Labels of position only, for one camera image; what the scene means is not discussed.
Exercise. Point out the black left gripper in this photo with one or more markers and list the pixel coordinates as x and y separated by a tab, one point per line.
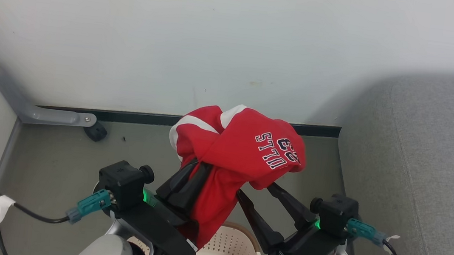
159	233

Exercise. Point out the red white basketball jersey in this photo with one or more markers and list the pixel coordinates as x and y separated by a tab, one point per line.
242	146

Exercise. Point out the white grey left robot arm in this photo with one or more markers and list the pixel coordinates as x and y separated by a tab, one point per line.
106	252

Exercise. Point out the grey fabric sofa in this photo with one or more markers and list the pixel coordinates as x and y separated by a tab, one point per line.
439	177

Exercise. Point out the cream perforated laundry basket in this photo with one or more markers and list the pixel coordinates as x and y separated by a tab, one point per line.
234	248

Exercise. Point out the black baseboard strip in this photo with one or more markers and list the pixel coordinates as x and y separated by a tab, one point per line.
134	117

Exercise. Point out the black caster wheel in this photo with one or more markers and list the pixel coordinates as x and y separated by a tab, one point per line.
96	132

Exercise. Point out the grey metal partition foot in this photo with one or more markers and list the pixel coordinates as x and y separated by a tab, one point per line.
53	116

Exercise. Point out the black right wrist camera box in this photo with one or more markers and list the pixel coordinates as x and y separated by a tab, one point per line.
336	215

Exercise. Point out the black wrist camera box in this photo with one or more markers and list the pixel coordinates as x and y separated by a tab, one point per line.
336	215
120	181

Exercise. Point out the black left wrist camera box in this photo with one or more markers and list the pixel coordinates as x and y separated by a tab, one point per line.
120	181

